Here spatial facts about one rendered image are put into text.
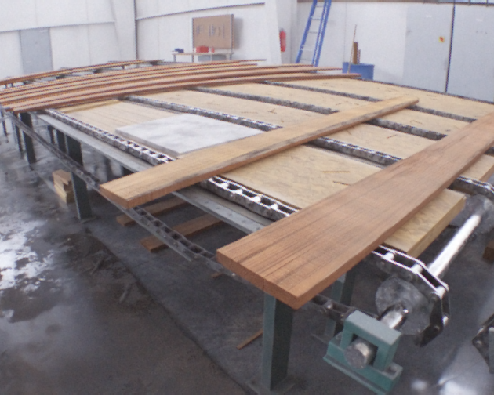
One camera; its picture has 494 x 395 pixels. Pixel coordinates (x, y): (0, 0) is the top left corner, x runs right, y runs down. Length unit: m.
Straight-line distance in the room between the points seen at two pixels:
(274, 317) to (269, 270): 0.61
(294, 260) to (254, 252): 0.08
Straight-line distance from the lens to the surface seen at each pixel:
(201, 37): 10.91
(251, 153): 1.28
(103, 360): 1.74
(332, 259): 0.71
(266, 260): 0.69
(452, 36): 6.39
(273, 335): 1.32
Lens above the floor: 1.26
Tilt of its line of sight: 24 degrees down
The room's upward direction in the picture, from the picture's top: straight up
